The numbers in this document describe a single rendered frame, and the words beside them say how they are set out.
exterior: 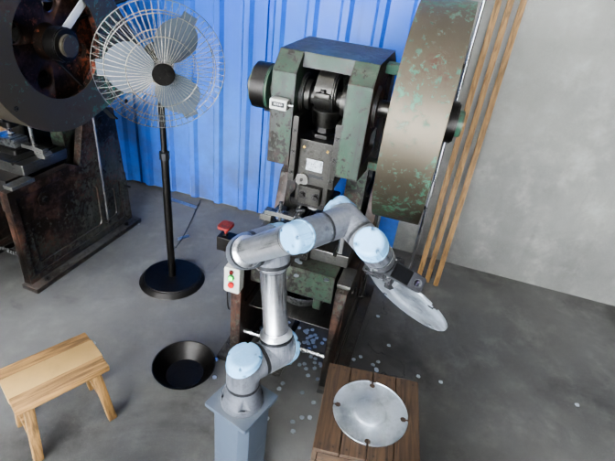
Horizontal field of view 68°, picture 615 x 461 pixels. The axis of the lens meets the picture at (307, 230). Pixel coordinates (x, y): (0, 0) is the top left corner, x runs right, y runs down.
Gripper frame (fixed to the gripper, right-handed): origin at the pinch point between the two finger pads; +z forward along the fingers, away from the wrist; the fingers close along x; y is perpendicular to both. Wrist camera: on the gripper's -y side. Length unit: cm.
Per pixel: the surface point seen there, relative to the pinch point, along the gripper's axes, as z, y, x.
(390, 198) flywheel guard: 12.8, 18.1, -26.6
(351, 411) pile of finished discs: 51, 5, 46
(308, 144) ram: 23, 63, -39
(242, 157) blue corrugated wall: 135, 174, -55
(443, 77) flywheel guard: -14, 12, -58
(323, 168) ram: 31, 56, -34
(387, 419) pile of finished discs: 55, -7, 42
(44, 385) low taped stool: 9, 104, 92
